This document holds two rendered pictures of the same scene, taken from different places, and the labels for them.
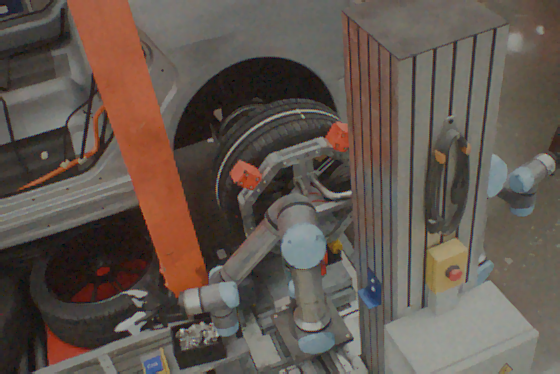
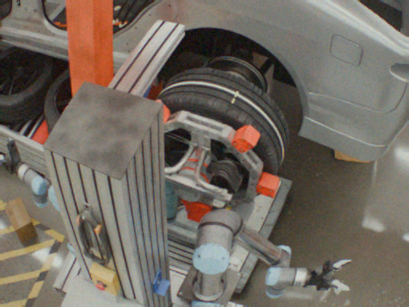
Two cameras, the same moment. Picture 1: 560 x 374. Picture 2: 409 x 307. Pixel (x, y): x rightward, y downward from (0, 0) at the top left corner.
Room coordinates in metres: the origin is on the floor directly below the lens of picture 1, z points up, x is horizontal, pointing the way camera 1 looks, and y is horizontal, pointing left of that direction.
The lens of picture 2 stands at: (0.58, -1.12, 3.20)
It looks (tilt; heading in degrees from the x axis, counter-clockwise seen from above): 52 degrees down; 35
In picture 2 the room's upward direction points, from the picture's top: 3 degrees clockwise
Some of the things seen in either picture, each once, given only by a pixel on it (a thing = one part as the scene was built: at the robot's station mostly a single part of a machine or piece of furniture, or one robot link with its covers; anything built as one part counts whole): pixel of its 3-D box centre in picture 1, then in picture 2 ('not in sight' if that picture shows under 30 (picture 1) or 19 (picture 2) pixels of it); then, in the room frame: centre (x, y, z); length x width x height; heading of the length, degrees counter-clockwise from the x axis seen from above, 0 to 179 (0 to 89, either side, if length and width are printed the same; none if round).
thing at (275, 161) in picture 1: (304, 200); (201, 162); (2.01, -0.10, 0.85); 0.54 x 0.07 x 0.54; 105
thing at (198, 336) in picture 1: (198, 341); not in sight; (1.64, 0.42, 0.52); 0.20 x 0.14 x 0.13; 96
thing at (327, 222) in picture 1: (311, 210); (195, 174); (1.95, -0.12, 0.85); 0.21 x 0.14 x 0.14; 15
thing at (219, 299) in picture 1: (219, 297); (34, 182); (1.26, 0.22, 1.21); 0.11 x 0.08 x 0.09; 92
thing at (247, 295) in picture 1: (228, 279); not in sight; (2.18, 0.31, 0.26); 0.42 x 0.18 x 0.35; 15
